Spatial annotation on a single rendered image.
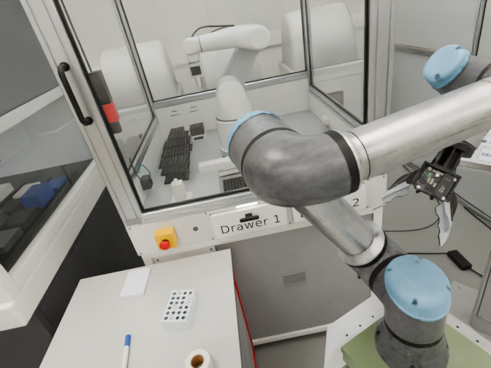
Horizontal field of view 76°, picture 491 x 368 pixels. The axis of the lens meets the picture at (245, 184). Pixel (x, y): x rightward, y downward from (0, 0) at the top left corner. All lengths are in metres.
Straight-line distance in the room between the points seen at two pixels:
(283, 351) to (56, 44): 1.66
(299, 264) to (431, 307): 0.85
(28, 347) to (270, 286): 0.99
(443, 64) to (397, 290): 0.42
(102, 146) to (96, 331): 0.61
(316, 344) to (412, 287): 1.24
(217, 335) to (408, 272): 0.59
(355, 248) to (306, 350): 1.21
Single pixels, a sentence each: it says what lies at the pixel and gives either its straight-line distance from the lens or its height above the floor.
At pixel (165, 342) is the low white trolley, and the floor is 0.76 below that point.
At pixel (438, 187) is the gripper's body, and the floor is 1.23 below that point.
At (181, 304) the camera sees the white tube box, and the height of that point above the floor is 0.80.
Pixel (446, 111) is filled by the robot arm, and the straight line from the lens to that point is 0.52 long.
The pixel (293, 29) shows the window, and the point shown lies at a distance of 1.06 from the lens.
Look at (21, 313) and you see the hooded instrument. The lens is 1.35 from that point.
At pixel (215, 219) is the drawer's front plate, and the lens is 1.22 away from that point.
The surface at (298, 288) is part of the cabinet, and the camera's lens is 1.59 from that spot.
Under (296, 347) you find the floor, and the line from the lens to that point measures 1.89.
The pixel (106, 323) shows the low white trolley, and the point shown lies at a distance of 1.26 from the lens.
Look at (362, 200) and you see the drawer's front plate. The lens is 1.32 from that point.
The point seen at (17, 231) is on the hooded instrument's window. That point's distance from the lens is 1.40.
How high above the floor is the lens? 1.61
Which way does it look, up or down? 30 degrees down
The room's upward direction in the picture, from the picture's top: 12 degrees counter-clockwise
